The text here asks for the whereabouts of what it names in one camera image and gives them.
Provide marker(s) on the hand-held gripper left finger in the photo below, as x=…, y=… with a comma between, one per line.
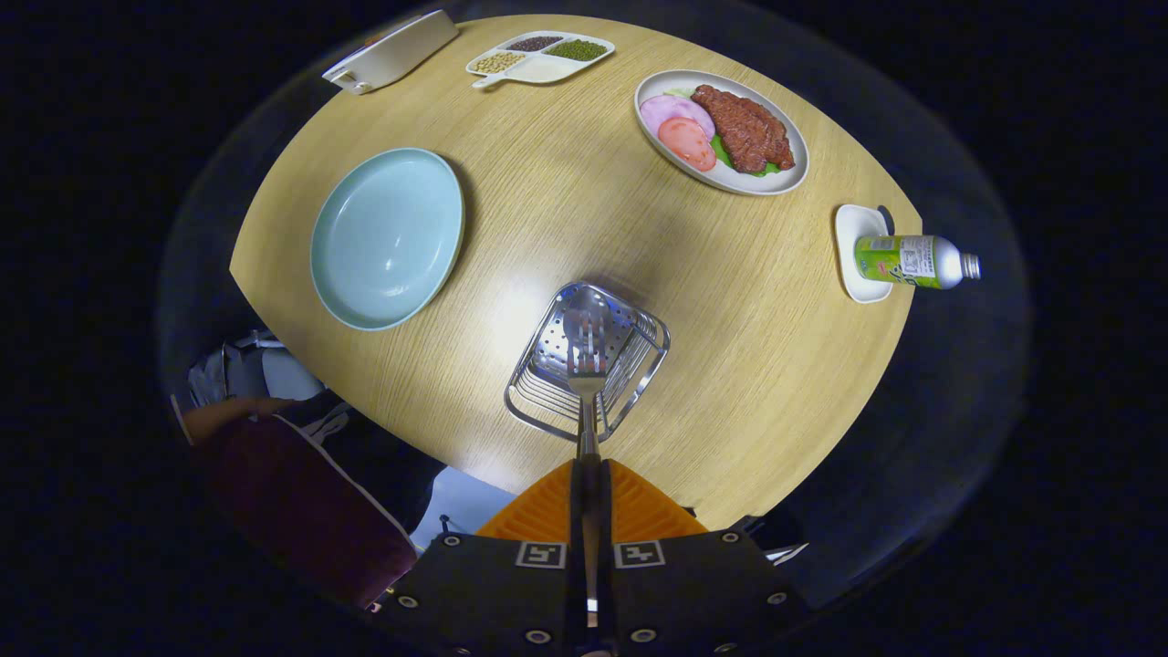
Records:
x=576, y=547

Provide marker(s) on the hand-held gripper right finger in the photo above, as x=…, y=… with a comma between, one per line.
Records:
x=607, y=547

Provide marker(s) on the black clothing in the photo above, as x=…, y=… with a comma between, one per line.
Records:
x=392, y=474

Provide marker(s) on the dark red clothing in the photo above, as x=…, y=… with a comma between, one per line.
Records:
x=301, y=511

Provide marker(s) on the light blue plate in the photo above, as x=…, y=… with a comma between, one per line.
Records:
x=388, y=237

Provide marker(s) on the grey bag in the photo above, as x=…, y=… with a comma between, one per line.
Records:
x=237, y=370

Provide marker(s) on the white oval food plate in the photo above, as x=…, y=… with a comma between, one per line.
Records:
x=757, y=185

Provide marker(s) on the small white coaster dish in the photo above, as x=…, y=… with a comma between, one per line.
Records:
x=853, y=224

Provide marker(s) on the green lettuce leaf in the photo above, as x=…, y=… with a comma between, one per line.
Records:
x=724, y=155

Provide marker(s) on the salmon red ham slice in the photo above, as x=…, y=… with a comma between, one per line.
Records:
x=686, y=144

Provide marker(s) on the silver bottle with green label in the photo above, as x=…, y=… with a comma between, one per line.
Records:
x=922, y=261

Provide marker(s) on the pale pink ham slice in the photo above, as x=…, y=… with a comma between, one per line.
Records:
x=671, y=111

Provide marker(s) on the brown steak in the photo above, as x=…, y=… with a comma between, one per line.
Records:
x=744, y=128

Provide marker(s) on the white divided tray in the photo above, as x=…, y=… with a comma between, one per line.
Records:
x=547, y=69

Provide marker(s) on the pile of yellow soybeans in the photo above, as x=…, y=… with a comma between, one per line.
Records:
x=499, y=62

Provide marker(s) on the pile of green beans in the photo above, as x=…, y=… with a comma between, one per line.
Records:
x=577, y=50

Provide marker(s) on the pile of dark beans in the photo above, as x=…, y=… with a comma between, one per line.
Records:
x=534, y=43

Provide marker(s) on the white toaster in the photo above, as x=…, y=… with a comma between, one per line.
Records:
x=401, y=50

